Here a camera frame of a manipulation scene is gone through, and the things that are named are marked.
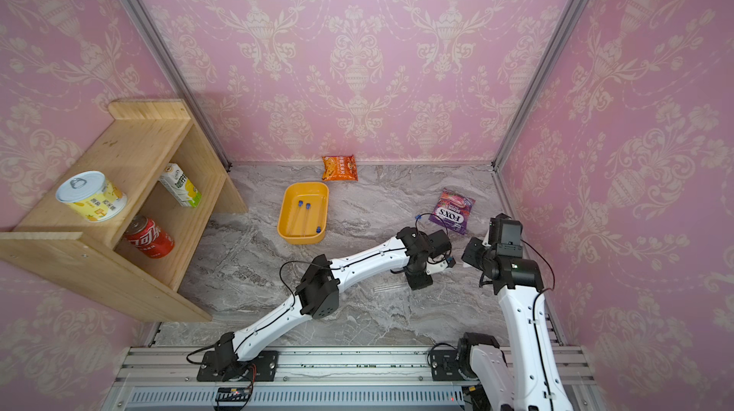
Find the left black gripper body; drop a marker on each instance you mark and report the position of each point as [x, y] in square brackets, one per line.
[419, 276]

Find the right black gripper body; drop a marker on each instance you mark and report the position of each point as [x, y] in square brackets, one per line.
[481, 255]

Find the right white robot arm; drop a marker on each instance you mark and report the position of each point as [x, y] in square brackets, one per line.
[533, 381]

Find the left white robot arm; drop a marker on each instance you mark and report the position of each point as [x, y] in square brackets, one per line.
[316, 296]

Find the purple candy bag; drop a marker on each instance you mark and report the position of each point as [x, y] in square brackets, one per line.
[452, 211]

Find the orange snack bag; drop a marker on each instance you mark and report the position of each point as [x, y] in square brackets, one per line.
[340, 168]

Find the yellow plastic tray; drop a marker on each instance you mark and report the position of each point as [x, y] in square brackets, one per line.
[317, 194]

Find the green white drink carton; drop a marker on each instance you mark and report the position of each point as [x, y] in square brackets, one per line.
[174, 180]

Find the red cola can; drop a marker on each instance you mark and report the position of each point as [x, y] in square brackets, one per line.
[147, 236]

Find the wooden shelf unit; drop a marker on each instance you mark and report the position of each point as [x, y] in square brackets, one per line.
[95, 261]

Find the yellow tin can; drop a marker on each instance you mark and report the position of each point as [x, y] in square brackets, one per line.
[92, 196]

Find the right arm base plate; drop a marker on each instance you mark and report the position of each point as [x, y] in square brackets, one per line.
[444, 365]

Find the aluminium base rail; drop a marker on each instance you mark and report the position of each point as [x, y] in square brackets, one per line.
[311, 378]

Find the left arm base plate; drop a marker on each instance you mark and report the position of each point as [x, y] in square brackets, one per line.
[224, 368]

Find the aluminium corner post right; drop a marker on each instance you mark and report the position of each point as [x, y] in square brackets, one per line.
[562, 33]

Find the aluminium corner post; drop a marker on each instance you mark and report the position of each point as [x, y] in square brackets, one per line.
[562, 33]
[143, 21]

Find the aluminium corner post left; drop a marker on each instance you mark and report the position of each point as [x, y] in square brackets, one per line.
[143, 21]

